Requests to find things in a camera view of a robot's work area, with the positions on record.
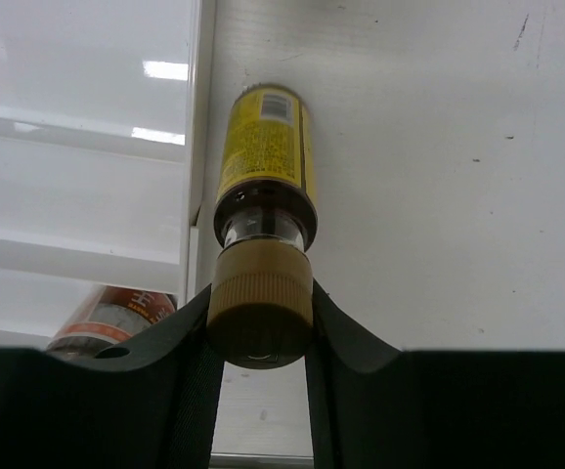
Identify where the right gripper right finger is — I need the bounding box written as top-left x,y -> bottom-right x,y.
305,286 -> 565,468

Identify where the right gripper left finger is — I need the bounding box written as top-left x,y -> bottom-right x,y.
0,290 -> 224,468

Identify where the short spice jar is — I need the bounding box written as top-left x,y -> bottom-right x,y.
46,286 -> 177,361

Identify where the yellow label bottle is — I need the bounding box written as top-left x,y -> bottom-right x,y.
206,83 -> 318,369

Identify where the white divided organizer tray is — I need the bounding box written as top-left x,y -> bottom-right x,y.
0,1 -> 216,347

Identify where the aluminium front rail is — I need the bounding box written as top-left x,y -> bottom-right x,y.
209,452 -> 314,468

